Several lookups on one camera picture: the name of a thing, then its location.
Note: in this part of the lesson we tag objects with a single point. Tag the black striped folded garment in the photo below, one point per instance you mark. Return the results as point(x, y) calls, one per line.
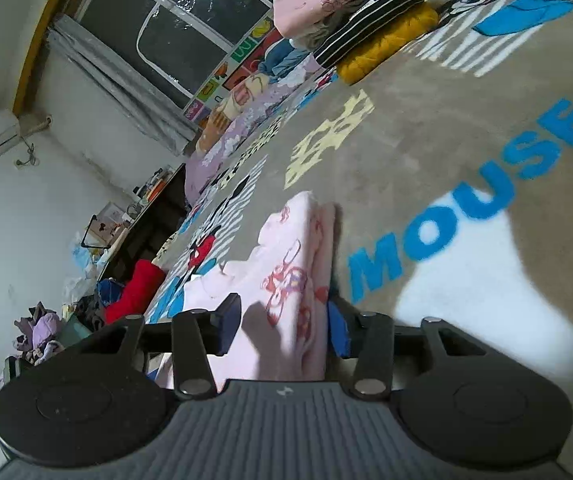
point(371, 15)

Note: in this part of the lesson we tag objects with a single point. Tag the grey curtain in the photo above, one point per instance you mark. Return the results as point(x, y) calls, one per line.
point(116, 85)

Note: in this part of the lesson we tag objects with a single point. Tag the wooden window frame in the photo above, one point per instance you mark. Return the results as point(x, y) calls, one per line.
point(31, 60)

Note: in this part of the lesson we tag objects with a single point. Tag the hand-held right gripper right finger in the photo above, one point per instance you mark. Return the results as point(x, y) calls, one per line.
point(339, 331)

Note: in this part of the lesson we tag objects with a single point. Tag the pink fox print pants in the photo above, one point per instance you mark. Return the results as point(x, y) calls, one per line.
point(291, 260)

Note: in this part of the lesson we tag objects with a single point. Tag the plastic bag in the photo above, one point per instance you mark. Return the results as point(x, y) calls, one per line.
point(84, 260)

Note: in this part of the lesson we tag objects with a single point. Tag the purple puffy jacket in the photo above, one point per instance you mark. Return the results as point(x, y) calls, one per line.
point(41, 327)

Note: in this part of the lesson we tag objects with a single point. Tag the cartoon mouse printed blanket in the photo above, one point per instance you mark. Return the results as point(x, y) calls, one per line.
point(416, 160)

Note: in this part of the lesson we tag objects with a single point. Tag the window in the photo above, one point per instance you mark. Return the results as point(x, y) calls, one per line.
point(181, 20)

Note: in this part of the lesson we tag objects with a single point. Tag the colourful alphabet foam panel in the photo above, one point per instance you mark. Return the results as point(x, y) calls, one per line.
point(246, 50)

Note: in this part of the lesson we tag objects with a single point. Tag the yellow puffy jacket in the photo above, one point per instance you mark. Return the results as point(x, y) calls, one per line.
point(391, 45)

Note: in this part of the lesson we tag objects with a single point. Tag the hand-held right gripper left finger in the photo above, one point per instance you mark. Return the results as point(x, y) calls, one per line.
point(227, 330)

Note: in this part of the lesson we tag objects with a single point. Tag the cardboard picture box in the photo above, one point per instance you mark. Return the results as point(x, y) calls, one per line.
point(106, 227)

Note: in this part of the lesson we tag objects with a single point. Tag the red folded sweater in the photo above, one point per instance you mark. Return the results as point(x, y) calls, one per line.
point(136, 287)

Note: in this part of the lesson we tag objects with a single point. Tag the dark wooden desk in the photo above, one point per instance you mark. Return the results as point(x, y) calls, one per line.
point(151, 215)

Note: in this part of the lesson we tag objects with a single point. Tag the blue bag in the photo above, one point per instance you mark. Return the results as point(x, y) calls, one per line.
point(110, 291)

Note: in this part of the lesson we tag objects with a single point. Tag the teal storage box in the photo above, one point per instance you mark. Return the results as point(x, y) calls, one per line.
point(74, 332)

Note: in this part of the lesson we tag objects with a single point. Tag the purple printed quilt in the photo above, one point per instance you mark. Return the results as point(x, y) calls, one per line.
point(231, 145)

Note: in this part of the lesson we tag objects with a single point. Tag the blue quilt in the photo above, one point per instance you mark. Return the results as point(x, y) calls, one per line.
point(284, 60)

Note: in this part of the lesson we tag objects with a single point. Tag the beige printed pillow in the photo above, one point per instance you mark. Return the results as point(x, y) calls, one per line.
point(239, 102)

